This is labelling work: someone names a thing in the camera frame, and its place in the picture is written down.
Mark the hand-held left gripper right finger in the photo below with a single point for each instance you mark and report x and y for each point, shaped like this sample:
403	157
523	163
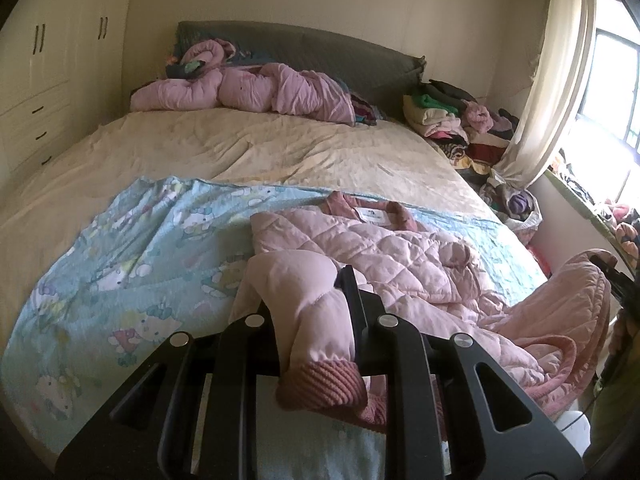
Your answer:
351	302

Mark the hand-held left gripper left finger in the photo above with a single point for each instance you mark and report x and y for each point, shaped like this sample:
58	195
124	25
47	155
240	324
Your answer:
250	342

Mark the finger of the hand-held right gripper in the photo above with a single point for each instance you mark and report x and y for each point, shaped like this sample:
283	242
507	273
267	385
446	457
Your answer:
602	261

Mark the pink quilted jacket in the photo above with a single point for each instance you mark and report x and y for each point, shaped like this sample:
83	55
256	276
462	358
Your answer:
400	260

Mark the person's right forearm green sleeve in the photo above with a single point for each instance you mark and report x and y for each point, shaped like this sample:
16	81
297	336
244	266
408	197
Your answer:
615	390

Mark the heap of colourful clothes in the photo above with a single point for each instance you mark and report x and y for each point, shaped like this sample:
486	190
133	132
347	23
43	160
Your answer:
600	205

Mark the plastic bag of clothes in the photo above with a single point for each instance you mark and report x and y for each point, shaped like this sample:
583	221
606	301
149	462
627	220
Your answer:
517	205

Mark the pile of folded clothes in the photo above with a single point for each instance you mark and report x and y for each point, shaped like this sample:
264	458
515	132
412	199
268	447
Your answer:
450	120

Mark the red object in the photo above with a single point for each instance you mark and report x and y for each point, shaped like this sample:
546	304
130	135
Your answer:
540	257

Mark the light blue printed blanket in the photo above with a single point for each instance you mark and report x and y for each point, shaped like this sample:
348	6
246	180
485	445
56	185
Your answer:
150	260

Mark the white round object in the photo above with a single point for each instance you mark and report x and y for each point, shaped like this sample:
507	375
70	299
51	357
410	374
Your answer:
575	432

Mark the bed with cream sheet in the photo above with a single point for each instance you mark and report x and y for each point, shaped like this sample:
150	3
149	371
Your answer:
275	150

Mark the window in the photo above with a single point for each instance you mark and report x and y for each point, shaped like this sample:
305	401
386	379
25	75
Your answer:
615	80

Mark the cream curtain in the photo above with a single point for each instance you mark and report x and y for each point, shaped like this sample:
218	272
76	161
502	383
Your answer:
555	75

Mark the colourful striped cloth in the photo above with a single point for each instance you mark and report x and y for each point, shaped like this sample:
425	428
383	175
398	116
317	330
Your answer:
367	110

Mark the pink puffy comforter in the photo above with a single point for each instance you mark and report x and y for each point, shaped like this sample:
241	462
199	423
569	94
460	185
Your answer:
285	90

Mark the grey padded headboard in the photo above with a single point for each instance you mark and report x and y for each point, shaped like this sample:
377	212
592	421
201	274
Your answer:
325	50

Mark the small dark green cloth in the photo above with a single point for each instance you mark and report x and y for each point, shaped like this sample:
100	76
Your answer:
192	66

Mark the cream wardrobe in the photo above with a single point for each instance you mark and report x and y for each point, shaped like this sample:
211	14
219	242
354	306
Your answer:
50	60

